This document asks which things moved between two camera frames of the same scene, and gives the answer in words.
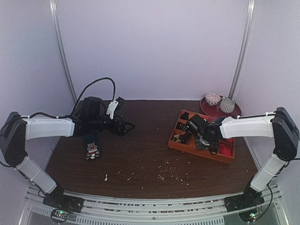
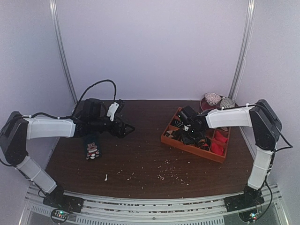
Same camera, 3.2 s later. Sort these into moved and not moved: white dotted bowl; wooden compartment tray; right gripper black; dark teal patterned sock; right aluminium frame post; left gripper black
Moved: right gripper black; wooden compartment tray
Not moved: left gripper black; right aluminium frame post; dark teal patterned sock; white dotted bowl
